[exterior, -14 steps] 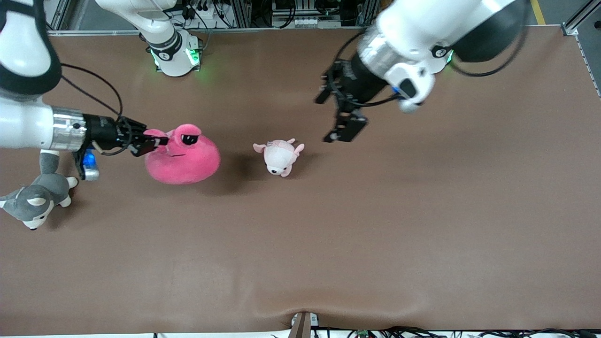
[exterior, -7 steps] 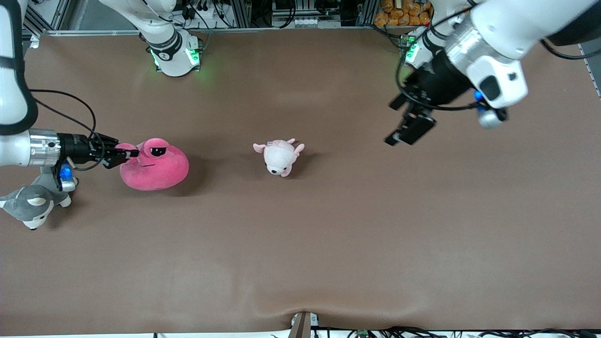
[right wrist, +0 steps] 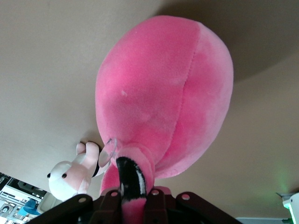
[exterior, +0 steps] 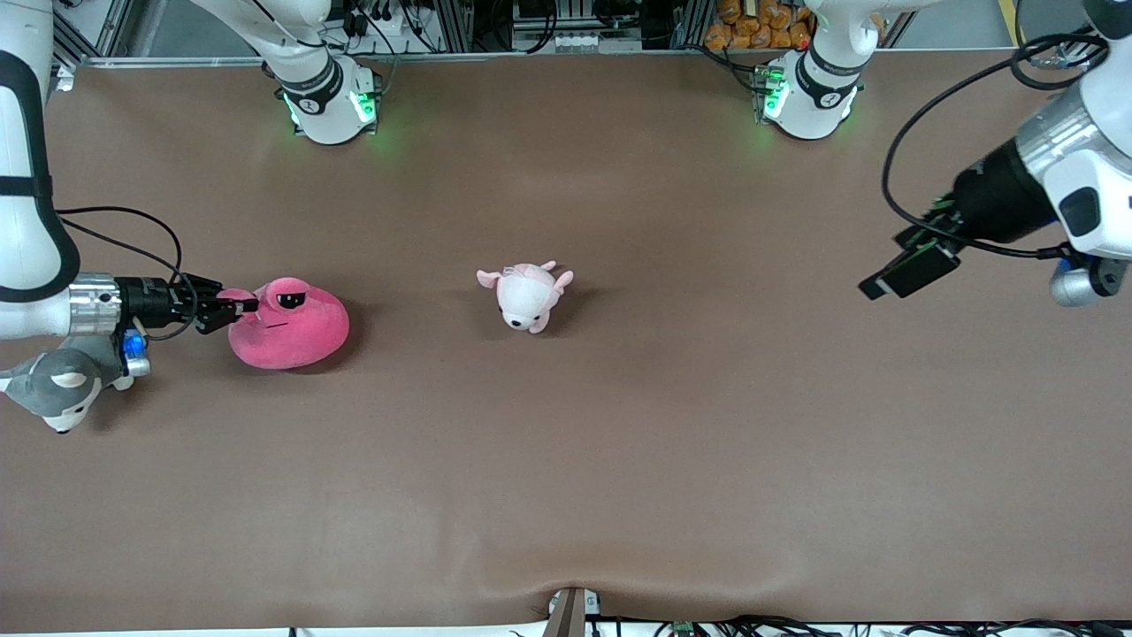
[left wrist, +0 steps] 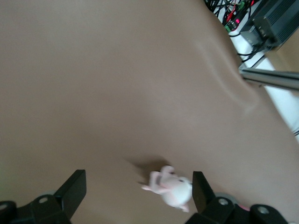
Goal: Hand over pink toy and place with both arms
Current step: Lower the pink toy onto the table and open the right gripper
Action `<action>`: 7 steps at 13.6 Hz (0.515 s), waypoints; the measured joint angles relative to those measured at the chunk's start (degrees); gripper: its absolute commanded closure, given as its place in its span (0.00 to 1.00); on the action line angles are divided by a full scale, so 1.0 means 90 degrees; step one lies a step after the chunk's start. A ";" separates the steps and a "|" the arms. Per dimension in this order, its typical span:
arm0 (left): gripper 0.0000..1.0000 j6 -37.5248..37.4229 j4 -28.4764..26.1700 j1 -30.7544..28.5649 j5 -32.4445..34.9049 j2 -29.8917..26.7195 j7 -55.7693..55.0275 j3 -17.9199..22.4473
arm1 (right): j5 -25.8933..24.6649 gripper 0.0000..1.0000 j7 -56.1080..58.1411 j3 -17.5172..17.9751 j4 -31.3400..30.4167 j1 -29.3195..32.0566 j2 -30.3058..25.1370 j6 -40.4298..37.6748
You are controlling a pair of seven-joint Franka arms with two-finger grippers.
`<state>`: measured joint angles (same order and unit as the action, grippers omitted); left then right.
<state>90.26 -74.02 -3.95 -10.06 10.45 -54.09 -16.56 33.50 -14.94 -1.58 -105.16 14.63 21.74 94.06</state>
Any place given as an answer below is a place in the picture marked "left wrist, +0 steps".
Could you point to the silver camera mount pole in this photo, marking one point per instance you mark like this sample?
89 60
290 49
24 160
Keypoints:
275 78

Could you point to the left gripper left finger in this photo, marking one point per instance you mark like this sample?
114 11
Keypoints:
67 196

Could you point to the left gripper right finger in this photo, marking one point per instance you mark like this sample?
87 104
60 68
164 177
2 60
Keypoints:
206 205

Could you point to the brown table cloth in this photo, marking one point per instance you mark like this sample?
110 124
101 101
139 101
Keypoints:
93 81

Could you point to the green terminal circuit board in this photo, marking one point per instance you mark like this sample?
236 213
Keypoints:
233 23

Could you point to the pale pink white plush dog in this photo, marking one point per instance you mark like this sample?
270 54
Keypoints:
172 193

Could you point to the black power supply box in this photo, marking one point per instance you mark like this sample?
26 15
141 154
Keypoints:
280 21

